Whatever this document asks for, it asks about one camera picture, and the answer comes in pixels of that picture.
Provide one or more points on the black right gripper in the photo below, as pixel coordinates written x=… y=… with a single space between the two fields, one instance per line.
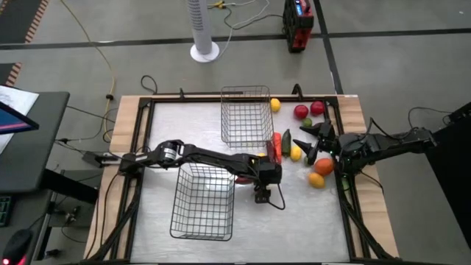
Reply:
x=325 y=138

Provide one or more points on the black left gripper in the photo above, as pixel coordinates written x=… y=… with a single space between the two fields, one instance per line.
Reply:
x=270 y=173

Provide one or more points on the green lime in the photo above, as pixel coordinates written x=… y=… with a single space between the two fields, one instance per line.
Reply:
x=305 y=160
x=307 y=122

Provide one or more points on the yellow lemon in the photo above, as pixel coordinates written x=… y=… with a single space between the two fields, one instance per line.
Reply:
x=295 y=153
x=275 y=105

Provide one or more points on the dark red long pepper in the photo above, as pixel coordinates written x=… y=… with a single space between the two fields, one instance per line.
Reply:
x=271 y=151

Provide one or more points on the red apple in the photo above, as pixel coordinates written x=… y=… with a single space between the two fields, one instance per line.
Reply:
x=301 y=111
x=317 y=107

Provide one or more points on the red chili green stem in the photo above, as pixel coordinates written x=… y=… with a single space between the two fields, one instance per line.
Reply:
x=243 y=180

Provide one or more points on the orange carrot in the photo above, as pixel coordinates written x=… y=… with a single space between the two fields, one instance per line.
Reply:
x=278 y=143

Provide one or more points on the orange fruit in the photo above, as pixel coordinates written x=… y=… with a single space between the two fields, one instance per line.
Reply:
x=324 y=166

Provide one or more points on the yellow-orange mango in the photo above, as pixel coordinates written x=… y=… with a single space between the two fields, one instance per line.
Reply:
x=316 y=180

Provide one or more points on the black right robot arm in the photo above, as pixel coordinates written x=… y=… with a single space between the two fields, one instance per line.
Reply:
x=386 y=145

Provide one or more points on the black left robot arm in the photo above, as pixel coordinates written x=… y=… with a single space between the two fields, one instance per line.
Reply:
x=221 y=158

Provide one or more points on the red and black toolbox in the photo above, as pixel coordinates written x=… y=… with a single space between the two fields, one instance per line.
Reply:
x=300 y=33

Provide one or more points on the black cabinet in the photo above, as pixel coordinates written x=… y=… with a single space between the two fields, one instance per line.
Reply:
x=452 y=165

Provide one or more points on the white tower fan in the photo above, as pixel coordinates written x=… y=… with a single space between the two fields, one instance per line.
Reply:
x=200 y=22

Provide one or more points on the black power adapter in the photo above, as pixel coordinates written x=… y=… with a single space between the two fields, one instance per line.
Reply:
x=95 y=159

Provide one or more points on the black desk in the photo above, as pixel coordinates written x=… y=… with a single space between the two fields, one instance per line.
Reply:
x=33 y=147

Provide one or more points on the tilted computer screen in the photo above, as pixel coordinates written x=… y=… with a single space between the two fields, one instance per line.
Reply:
x=14 y=123

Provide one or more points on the white paper sheet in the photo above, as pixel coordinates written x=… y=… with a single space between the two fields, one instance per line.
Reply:
x=18 y=97

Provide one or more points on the black computer mouse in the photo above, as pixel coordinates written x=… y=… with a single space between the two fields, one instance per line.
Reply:
x=16 y=244

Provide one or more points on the black keyboard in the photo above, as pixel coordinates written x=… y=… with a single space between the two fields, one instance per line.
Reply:
x=5 y=210

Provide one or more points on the black mat orange striped edge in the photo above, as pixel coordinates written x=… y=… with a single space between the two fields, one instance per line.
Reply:
x=18 y=18
x=7 y=73

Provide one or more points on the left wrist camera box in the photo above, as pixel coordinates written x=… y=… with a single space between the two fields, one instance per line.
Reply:
x=262 y=197

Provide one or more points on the black metal table frame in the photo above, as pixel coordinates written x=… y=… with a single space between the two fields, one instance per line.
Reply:
x=184 y=99

